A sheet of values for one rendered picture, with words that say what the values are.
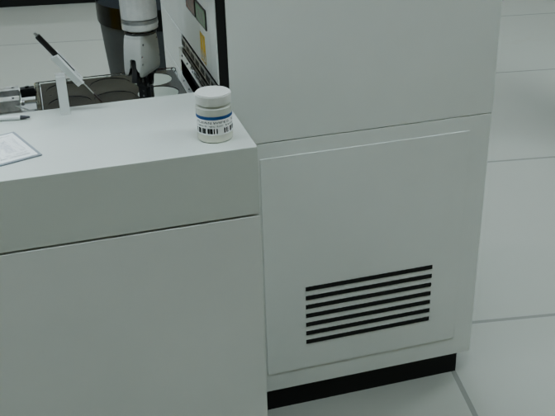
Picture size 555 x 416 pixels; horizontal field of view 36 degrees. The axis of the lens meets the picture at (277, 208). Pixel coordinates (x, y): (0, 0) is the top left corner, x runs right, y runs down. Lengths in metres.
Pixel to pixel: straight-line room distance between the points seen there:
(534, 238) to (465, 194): 1.11
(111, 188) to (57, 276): 0.21
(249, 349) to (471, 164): 0.80
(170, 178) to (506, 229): 2.02
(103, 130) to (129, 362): 0.48
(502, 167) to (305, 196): 1.95
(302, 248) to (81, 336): 0.67
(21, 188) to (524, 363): 1.66
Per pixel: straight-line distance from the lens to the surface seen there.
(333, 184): 2.13
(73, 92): 2.23
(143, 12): 2.01
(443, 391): 2.57
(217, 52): 1.94
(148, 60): 2.06
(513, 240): 3.36
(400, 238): 2.28
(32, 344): 1.78
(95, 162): 1.64
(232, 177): 1.66
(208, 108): 1.65
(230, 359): 1.88
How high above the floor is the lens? 1.61
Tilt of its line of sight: 27 degrees down
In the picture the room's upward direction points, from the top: 2 degrees counter-clockwise
